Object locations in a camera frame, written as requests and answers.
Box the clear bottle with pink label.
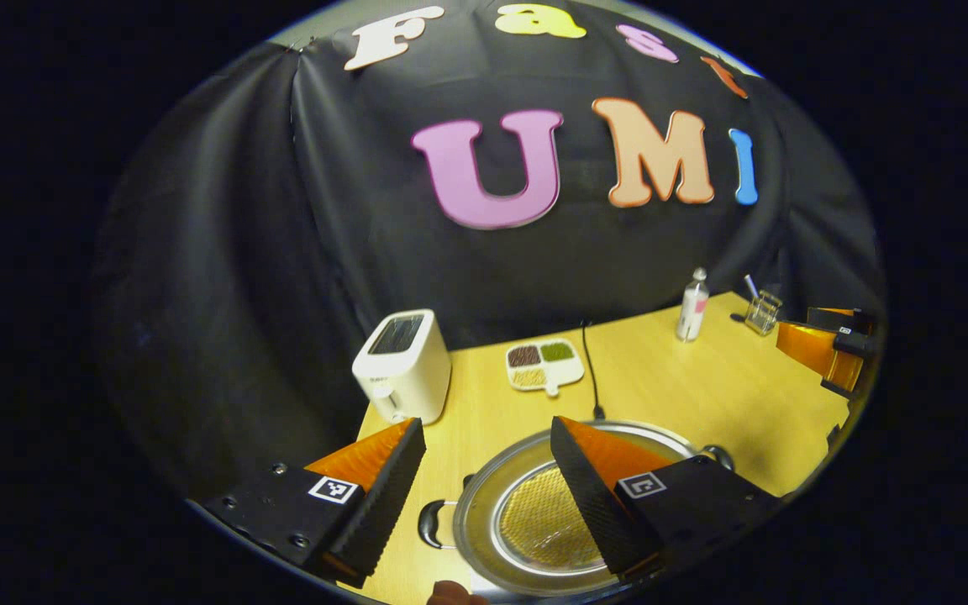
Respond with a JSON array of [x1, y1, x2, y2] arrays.
[[675, 266, 711, 343]]

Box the steel pot with black handles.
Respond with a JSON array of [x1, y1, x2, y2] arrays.
[[418, 419, 736, 600]]

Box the black power cable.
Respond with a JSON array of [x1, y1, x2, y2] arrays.
[[580, 318, 608, 422]]

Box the pile of yellow soybeans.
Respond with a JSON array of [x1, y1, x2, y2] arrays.
[[497, 465, 608, 569]]

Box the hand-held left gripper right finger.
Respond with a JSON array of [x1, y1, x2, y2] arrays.
[[549, 415, 787, 581]]

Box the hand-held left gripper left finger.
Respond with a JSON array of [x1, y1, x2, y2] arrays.
[[198, 417, 429, 589]]

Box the white toaster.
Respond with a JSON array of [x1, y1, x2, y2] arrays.
[[350, 308, 453, 426]]

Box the white divided dish of beans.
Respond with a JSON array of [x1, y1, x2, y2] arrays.
[[505, 337, 587, 398]]

